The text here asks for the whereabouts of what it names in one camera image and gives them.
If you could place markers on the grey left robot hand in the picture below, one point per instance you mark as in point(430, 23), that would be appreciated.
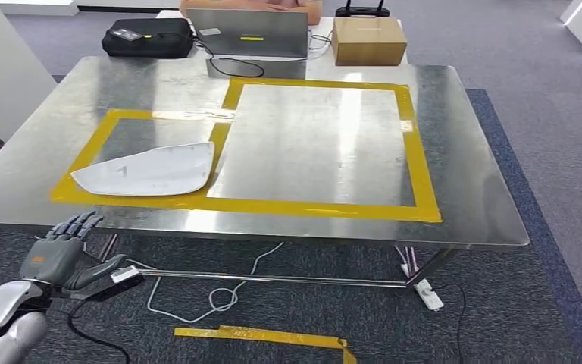
point(50, 261)

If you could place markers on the white curved plastic car part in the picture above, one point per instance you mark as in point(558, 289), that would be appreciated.
point(155, 171)

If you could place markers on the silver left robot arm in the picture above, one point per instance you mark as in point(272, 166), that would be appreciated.
point(5, 306)

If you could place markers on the yellow workbench tape outline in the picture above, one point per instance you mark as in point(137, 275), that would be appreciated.
point(321, 208)

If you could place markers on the stainless steel workbench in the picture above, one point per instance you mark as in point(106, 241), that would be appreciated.
point(471, 176)

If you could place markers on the white partition panel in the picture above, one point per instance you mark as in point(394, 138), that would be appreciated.
point(5, 80)

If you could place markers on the yellow floor tape outline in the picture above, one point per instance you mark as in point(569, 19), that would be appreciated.
point(271, 335)

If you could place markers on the black carry bag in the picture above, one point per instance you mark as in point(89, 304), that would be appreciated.
point(150, 45)

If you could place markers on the silver laptop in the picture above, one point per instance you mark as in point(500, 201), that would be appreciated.
point(251, 32)

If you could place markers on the person at laptop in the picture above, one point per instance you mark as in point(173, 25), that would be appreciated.
point(313, 12)

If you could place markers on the white power strip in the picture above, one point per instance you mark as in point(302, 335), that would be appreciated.
point(429, 296)

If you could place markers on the brown cardboard box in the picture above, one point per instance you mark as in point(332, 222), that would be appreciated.
point(369, 42)

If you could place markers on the black router with antennas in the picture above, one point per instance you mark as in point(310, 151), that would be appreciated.
point(361, 12)

